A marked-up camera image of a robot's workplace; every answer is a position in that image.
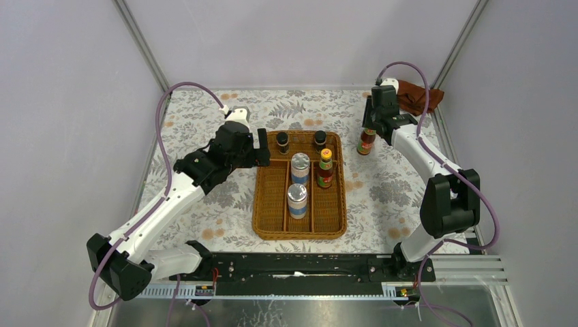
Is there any brown folded cloth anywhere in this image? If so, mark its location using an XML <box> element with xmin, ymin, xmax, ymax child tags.
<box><xmin>397</xmin><ymin>80</ymin><xmax>445</xmax><ymax>116</ymax></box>

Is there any floral table mat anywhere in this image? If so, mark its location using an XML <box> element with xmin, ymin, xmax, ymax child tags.
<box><xmin>153</xmin><ymin>90</ymin><xmax>425</xmax><ymax>253</ymax></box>

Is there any black-cap spice jar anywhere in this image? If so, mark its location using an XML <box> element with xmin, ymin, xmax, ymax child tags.
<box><xmin>314</xmin><ymin>130</ymin><xmax>326</xmax><ymax>153</ymax></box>
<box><xmin>276</xmin><ymin>131</ymin><xmax>289</xmax><ymax>155</ymax></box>

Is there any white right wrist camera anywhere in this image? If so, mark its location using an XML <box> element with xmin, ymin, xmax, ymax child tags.
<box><xmin>375</xmin><ymin>78</ymin><xmax>399</xmax><ymax>92</ymax></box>

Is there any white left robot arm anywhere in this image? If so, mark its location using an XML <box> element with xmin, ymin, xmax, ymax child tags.
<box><xmin>87</xmin><ymin>121</ymin><xmax>271</xmax><ymax>310</ymax></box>

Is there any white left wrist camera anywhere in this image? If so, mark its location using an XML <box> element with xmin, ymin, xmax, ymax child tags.
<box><xmin>218</xmin><ymin>106</ymin><xmax>250</xmax><ymax>133</ymax></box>

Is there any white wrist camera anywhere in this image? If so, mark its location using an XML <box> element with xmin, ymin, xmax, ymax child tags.
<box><xmin>375</xmin><ymin>78</ymin><xmax>399</xmax><ymax>92</ymax></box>
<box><xmin>218</xmin><ymin>106</ymin><xmax>250</xmax><ymax>133</ymax></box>

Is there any red sauce bottle yellow cap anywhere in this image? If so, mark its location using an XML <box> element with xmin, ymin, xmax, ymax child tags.
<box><xmin>356</xmin><ymin>128</ymin><xmax>377</xmax><ymax>155</ymax></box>

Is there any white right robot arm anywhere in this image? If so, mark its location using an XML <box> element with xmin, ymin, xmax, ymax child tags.
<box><xmin>363</xmin><ymin>85</ymin><xmax>480</xmax><ymax>281</ymax></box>

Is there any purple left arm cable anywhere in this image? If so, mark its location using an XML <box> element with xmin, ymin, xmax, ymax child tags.
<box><xmin>88</xmin><ymin>81</ymin><xmax>229</xmax><ymax>327</ymax></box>

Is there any brown wicker basket tray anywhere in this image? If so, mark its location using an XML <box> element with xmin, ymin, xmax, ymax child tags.
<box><xmin>252</xmin><ymin>130</ymin><xmax>347</xmax><ymax>240</ymax></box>

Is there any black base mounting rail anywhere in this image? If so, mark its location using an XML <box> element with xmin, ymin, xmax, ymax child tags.
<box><xmin>168</xmin><ymin>241</ymin><xmax>437</xmax><ymax>298</ymax></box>

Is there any silver-lid salt jar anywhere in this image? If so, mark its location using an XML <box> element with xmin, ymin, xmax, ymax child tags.
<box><xmin>287</xmin><ymin>183</ymin><xmax>308</xmax><ymax>219</ymax></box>
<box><xmin>290</xmin><ymin>153</ymin><xmax>311</xmax><ymax>185</ymax></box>

